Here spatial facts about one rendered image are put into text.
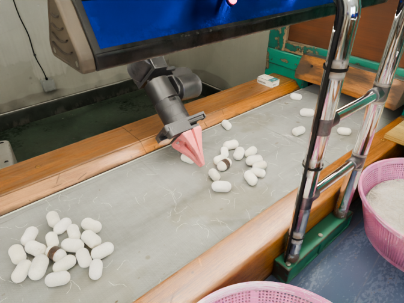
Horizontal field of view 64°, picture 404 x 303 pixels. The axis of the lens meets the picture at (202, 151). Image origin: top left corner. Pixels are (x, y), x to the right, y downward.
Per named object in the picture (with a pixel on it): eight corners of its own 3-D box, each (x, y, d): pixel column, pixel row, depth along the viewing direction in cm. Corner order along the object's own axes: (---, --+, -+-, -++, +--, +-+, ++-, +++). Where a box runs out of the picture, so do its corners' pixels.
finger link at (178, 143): (227, 151, 66) (204, 112, 67) (200, 165, 62) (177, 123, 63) (212, 162, 71) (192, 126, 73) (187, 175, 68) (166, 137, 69)
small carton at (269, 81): (257, 82, 102) (257, 76, 101) (264, 79, 104) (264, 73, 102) (271, 88, 98) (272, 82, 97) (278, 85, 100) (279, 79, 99)
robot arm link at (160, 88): (137, 88, 69) (148, 73, 65) (162, 83, 74) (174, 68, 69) (153, 116, 68) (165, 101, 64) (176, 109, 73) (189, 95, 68)
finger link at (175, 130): (218, 156, 65) (196, 116, 66) (190, 169, 61) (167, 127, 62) (204, 166, 70) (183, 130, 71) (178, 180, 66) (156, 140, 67)
